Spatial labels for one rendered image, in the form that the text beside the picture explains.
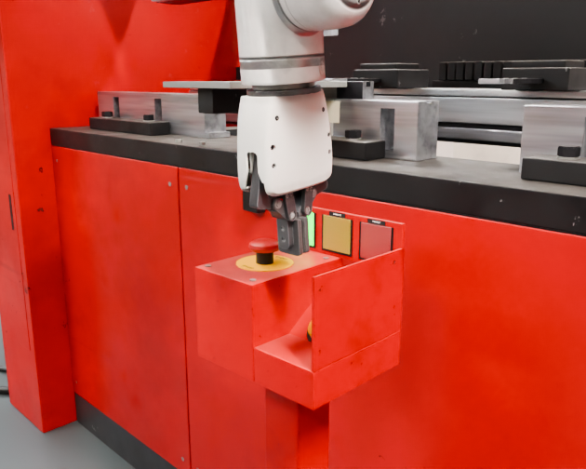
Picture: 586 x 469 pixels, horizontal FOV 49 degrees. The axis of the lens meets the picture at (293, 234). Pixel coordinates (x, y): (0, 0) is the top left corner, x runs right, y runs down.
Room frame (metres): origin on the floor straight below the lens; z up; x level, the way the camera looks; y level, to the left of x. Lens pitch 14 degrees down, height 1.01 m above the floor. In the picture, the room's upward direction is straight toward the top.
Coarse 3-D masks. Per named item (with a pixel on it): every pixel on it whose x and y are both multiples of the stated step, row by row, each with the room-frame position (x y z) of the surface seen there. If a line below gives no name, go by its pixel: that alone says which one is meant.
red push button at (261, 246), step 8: (256, 240) 0.77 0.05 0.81; (264, 240) 0.77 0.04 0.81; (272, 240) 0.77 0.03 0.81; (256, 248) 0.75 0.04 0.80; (264, 248) 0.75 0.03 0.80; (272, 248) 0.75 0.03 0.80; (256, 256) 0.76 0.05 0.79; (264, 256) 0.76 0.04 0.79; (272, 256) 0.76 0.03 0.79; (264, 264) 0.76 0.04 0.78
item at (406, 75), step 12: (360, 72) 1.39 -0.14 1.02; (372, 72) 1.36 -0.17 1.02; (384, 72) 1.34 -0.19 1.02; (396, 72) 1.32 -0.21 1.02; (408, 72) 1.34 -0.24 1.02; (420, 72) 1.37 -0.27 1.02; (384, 84) 1.34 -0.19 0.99; (396, 84) 1.32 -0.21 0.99; (408, 84) 1.34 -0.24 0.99; (420, 84) 1.37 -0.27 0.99
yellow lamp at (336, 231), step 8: (328, 216) 0.80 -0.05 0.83; (328, 224) 0.80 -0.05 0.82; (336, 224) 0.79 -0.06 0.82; (344, 224) 0.78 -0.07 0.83; (328, 232) 0.80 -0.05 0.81; (336, 232) 0.79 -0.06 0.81; (344, 232) 0.78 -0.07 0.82; (328, 240) 0.80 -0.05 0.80; (336, 240) 0.79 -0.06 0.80; (344, 240) 0.78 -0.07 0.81; (328, 248) 0.80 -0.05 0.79; (336, 248) 0.79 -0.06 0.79; (344, 248) 0.78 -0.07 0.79
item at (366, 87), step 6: (348, 84) 1.15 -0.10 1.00; (354, 84) 1.14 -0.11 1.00; (360, 84) 1.13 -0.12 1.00; (366, 84) 1.15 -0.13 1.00; (372, 84) 1.14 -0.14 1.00; (342, 90) 1.16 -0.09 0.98; (348, 90) 1.15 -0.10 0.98; (354, 90) 1.14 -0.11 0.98; (360, 90) 1.13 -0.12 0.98; (366, 90) 1.13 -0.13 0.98; (372, 90) 1.14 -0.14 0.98; (342, 96) 1.16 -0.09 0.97; (348, 96) 1.15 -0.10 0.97; (354, 96) 1.14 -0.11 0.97; (360, 96) 1.13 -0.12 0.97; (366, 96) 1.13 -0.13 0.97; (372, 96) 1.15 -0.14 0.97
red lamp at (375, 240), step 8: (368, 224) 0.76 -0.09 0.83; (368, 232) 0.76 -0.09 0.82; (376, 232) 0.75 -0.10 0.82; (384, 232) 0.74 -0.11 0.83; (368, 240) 0.76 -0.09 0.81; (376, 240) 0.75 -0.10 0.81; (384, 240) 0.74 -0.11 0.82; (360, 248) 0.77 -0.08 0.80; (368, 248) 0.76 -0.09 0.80; (376, 248) 0.75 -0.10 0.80; (384, 248) 0.74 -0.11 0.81; (360, 256) 0.77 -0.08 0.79; (368, 256) 0.76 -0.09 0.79
